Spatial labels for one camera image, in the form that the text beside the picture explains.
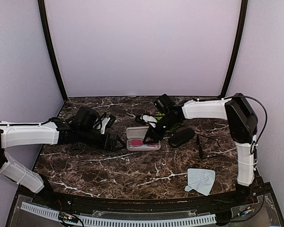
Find black sunglasses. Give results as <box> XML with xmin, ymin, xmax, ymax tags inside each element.
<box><xmin>196</xmin><ymin>134</ymin><xmax>225</xmax><ymax>160</ymax></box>

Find black table front rail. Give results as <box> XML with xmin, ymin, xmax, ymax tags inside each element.
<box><xmin>30</xmin><ymin>189</ymin><xmax>263</xmax><ymax>217</ymax></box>

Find pink sunglasses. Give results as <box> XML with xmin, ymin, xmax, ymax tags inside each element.
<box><xmin>130</xmin><ymin>139</ymin><xmax>158</xmax><ymax>147</ymax></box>

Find black frame post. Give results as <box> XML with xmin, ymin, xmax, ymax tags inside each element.
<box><xmin>37</xmin><ymin>0</ymin><xmax>68</xmax><ymax>102</ymax></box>
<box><xmin>219</xmin><ymin>0</ymin><xmax>249</xmax><ymax>98</ymax></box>

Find green plate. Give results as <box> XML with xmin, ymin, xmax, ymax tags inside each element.
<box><xmin>154</xmin><ymin>113</ymin><xmax>183</xmax><ymax>132</ymax></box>

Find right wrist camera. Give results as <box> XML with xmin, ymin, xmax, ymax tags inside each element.
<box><xmin>134</xmin><ymin>114</ymin><xmax>158</xmax><ymax>127</ymax></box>

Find white slotted cable duct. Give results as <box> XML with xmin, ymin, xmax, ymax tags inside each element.
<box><xmin>20</xmin><ymin>202</ymin><xmax>217</xmax><ymax>227</ymax></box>

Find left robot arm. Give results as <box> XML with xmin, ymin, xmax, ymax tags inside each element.
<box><xmin>0</xmin><ymin>106</ymin><xmax>126</xmax><ymax>206</ymax></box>

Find right black frame post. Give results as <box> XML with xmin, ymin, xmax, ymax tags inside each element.
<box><xmin>219</xmin><ymin>0</ymin><xmax>249</xmax><ymax>98</ymax></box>

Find black glasses case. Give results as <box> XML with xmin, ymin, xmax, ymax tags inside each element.
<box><xmin>168</xmin><ymin>128</ymin><xmax>195</xmax><ymax>148</ymax></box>

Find left black frame post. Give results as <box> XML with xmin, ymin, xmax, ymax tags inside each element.
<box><xmin>37</xmin><ymin>0</ymin><xmax>68</xmax><ymax>102</ymax></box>

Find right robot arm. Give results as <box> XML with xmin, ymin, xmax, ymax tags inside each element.
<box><xmin>143</xmin><ymin>93</ymin><xmax>262</xmax><ymax>186</ymax></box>

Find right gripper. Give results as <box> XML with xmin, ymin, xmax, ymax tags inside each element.
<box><xmin>143</xmin><ymin>115</ymin><xmax>178</xmax><ymax>144</ymax></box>

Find pink glasses case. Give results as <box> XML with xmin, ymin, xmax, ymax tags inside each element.
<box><xmin>126</xmin><ymin>126</ymin><xmax>161</xmax><ymax>151</ymax></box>

